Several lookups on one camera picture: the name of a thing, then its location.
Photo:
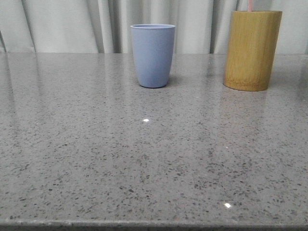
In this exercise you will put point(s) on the bamboo cylindrical holder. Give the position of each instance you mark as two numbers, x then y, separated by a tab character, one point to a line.
251	48

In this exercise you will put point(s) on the blue plastic cup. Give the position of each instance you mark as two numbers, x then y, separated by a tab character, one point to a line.
152	46

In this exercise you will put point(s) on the pink chopstick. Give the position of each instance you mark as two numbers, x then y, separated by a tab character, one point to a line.
249	5

